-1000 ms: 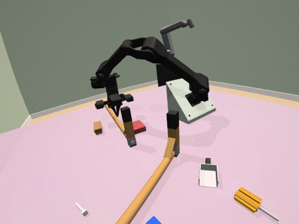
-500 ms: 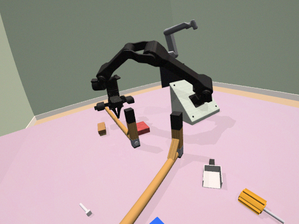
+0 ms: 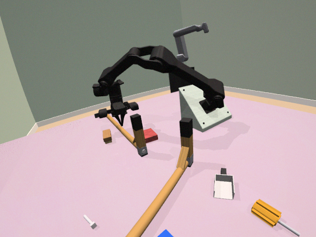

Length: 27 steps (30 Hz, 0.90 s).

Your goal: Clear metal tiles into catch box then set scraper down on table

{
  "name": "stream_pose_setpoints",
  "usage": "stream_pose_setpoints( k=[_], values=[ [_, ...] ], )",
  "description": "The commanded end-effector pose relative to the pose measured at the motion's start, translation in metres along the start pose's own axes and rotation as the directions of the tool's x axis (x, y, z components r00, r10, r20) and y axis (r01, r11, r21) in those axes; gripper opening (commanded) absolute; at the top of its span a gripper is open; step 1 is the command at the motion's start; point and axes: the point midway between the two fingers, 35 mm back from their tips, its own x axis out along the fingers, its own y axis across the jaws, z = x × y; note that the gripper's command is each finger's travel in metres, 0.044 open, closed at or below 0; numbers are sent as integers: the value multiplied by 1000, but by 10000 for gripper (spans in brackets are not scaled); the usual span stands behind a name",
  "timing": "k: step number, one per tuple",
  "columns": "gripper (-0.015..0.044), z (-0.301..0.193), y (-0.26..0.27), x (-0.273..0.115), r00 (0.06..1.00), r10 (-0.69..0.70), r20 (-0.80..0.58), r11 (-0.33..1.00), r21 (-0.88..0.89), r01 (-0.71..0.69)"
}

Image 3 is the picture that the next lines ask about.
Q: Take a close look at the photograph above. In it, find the yellow-handled screwdriver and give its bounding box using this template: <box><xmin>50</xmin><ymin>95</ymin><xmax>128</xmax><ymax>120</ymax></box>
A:
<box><xmin>251</xmin><ymin>199</ymin><xmax>301</xmax><ymax>236</ymax></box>

